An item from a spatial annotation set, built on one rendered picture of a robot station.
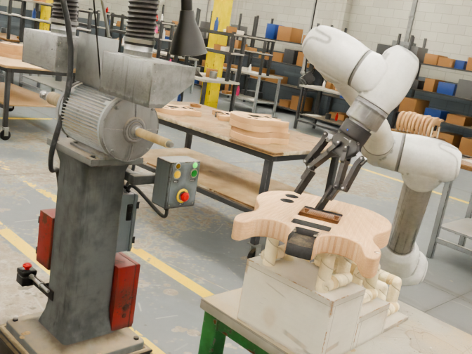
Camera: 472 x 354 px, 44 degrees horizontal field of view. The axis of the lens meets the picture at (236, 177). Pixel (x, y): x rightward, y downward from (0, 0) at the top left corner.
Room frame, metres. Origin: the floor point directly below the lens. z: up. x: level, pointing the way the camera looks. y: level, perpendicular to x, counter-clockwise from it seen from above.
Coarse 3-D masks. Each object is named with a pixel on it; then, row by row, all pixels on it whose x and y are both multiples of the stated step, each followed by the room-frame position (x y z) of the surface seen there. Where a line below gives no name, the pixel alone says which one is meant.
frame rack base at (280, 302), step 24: (288, 264) 1.42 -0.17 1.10; (312, 264) 1.45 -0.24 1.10; (264, 288) 1.37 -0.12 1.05; (288, 288) 1.32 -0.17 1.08; (312, 288) 1.29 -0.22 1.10; (336, 288) 1.31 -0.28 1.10; (360, 288) 1.34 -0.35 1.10; (240, 312) 1.41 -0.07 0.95; (264, 312) 1.36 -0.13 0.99; (288, 312) 1.31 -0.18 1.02; (312, 312) 1.27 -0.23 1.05; (336, 312) 1.26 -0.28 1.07; (288, 336) 1.30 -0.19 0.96; (312, 336) 1.26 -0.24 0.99; (336, 336) 1.27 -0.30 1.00
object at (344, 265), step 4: (340, 256) 1.35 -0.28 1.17; (340, 260) 1.34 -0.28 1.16; (344, 260) 1.34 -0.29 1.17; (348, 260) 1.33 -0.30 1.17; (340, 264) 1.34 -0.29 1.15; (344, 264) 1.33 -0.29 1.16; (348, 264) 1.34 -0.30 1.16; (340, 268) 1.34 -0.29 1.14; (344, 268) 1.33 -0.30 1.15; (348, 268) 1.34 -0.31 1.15; (336, 272) 1.35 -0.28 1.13; (340, 272) 1.34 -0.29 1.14; (344, 272) 1.33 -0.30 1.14; (348, 272) 1.34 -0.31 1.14
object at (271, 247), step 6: (270, 240) 1.38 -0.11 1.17; (276, 240) 1.39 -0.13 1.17; (270, 246) 1.38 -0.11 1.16; (276, 246) 1.39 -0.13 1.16; (264, 252) 1.40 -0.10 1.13; (270, 252) 1.38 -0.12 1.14; (276, 252) 1.39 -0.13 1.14; (264, 258) 1.39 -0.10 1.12; (270, 258) 1.38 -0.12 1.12; (264, 264) 1.39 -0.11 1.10; (270, 264) 1.38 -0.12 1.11
